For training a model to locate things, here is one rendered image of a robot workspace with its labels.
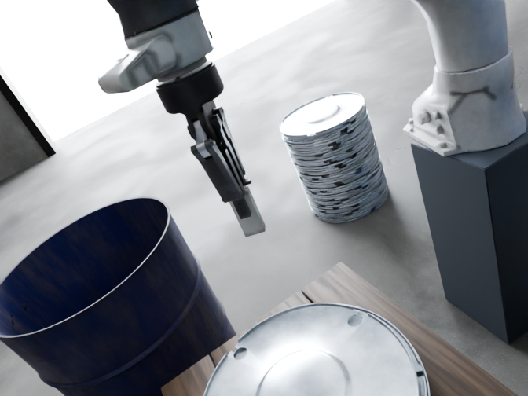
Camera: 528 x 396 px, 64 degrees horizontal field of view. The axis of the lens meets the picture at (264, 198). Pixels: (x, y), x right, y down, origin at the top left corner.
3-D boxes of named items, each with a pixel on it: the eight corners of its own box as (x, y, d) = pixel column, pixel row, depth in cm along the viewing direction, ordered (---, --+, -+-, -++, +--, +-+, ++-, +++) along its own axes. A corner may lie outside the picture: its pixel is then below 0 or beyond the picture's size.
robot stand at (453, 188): (445, 298, 105) (409, 143, 83) (500, 261, 108) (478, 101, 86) (508, 346, 89) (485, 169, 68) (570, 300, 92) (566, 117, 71)
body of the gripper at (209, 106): (207, 67, 44) (240, 144, 48) (216, 51, 51) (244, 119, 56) (143, 91, 45) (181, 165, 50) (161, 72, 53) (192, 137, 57)
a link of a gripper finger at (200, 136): (204, 100, 49) (196, 114, 44) (221, 139, 51) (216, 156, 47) (185, 107, 50) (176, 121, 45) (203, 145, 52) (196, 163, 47)
